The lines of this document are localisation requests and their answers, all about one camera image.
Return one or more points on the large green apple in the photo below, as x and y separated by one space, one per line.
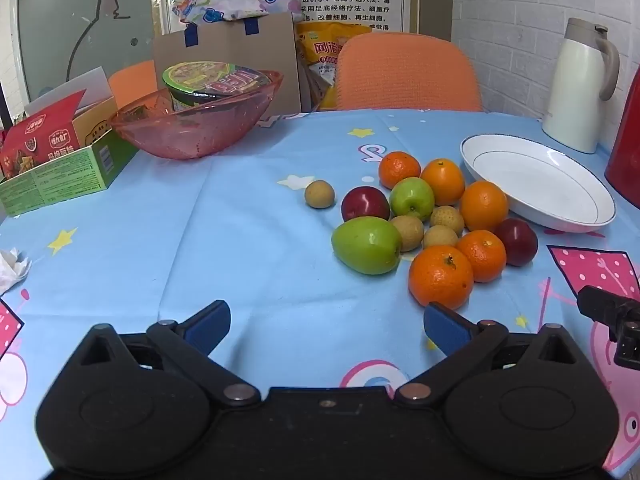
367 245

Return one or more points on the red snack packet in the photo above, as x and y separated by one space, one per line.
35 140

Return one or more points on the pink transparent bowl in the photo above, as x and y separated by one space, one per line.
200 135

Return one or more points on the longan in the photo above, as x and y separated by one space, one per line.
440 236
407 232
447 218
319 193

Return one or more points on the white plate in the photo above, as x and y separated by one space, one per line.
540 185

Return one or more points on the brown cardboard box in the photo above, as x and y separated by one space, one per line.
225 45

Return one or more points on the yellow snack bag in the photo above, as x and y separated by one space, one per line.
320 55

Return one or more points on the white thermos jug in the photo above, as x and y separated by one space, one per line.
575 90

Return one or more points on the green cardboard box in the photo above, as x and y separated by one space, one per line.
65 175

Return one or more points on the blue printed tablecloth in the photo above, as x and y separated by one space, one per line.
225 260

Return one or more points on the green lid instant noodle cup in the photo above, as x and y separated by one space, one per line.
210 77

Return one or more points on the white paper card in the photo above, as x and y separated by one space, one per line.
85 85

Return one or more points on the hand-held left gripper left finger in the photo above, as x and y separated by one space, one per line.
212 322

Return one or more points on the small green apple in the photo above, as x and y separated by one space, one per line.
412 198

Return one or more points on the red thermos jug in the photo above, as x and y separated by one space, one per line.
627 160

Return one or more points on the large orange chair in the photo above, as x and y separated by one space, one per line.
405 70

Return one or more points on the red plum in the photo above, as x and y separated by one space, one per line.
365 203
516 241

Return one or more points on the orange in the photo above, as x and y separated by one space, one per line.
441 276
399 169
484 205
481 255
442 180

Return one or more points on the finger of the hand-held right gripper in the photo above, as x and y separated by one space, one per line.
607 305

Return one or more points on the small orange chair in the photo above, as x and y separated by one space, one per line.
132 82

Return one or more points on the crumpled white tissue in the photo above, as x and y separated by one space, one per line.
10 270

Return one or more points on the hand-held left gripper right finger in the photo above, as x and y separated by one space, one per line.
442 327

